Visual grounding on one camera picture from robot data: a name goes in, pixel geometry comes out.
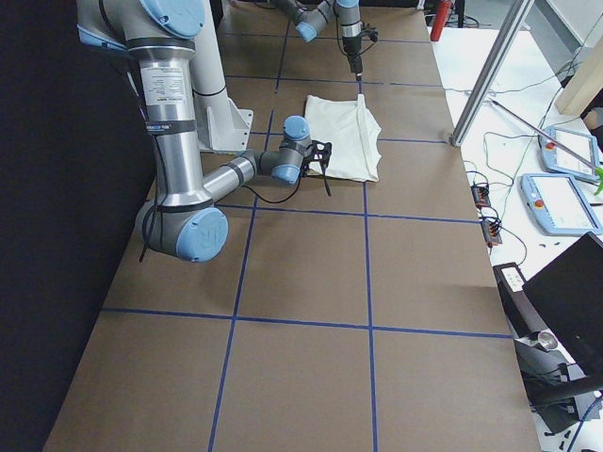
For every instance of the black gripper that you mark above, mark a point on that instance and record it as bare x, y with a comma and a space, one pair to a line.
325, 184
350, 45

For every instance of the cream long sleeve shirt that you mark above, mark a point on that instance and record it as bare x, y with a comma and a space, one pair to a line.
353, 132

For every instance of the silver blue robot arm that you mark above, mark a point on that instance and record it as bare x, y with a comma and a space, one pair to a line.
182, 219
310, 22

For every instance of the red fire extinguisher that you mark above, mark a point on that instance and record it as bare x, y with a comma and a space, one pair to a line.
440, 19

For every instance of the upper orange black connector box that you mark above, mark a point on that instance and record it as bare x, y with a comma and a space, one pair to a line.
480, 196

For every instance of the orange black connector box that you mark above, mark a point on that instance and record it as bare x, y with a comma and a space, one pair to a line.
480, 196
491, 232

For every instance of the lower orange black connector box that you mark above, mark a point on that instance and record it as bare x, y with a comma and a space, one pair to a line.
491, 232

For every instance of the wooden board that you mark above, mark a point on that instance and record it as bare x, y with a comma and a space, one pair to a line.
584, 85

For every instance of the near teach pendant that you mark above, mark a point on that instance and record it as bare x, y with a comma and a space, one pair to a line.
558, 205

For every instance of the black box with white label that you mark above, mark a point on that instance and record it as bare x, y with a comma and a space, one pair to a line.
522, 315

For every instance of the green tipped grabber stick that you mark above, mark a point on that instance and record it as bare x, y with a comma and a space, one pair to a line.
554, 143

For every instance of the black monitor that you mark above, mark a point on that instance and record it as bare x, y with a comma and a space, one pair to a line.
567, 295

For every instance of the black monitor stand base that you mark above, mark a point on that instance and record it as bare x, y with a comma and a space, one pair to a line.
562, 393

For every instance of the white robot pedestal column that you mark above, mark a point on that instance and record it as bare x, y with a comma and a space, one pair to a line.
221, 126

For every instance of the aluminium frame post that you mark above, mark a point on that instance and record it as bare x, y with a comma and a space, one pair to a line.
511, 25

